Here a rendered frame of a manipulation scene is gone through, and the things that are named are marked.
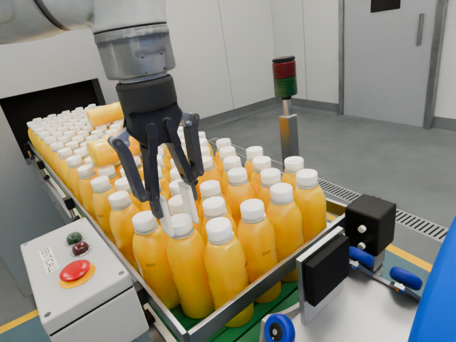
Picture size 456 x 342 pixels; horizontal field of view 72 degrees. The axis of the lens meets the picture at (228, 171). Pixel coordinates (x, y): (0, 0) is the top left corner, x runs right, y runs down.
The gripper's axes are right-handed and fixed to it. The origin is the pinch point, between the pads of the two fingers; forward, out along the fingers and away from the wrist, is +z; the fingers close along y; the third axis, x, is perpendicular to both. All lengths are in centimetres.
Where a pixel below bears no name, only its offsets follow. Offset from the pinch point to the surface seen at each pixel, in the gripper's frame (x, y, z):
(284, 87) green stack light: 19, 46, -8
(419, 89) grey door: 109, 355, 66
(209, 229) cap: -6.0, 1.7, 1.9
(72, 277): -3.9, -16.6, -0.3
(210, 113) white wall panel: 369, 249, 91
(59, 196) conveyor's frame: 80, -9, 21
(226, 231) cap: -7.8, 3.5, 2.5
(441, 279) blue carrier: -35.2, 1.9, -7.4
